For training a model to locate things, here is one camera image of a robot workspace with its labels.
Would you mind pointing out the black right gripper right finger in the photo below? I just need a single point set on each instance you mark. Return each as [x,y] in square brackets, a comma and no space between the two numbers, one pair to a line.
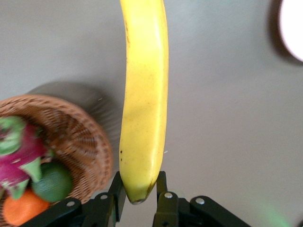
[184,210]

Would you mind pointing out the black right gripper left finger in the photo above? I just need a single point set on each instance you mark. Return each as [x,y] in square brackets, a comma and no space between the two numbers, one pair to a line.
[94,210]

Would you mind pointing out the yellow banana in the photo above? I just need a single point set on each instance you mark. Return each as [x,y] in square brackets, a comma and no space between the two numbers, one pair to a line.
[145,94]

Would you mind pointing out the green avocado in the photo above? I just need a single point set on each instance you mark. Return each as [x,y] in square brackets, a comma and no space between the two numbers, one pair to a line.
[53,182]

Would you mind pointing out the orange fruit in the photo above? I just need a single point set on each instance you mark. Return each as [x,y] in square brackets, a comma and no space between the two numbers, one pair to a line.
[24,209]

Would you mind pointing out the brown woven wicker basket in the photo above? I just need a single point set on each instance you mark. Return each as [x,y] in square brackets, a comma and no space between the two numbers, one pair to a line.
[78,137]

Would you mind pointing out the pink green dragon fruit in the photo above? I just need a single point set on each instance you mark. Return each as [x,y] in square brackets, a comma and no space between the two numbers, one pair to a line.
[21,151]

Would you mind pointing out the brown table cloth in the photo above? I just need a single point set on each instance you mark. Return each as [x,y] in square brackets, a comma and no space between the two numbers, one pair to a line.
[225,118]

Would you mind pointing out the pink plate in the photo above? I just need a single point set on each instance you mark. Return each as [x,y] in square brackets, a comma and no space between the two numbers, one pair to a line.
[293,28]

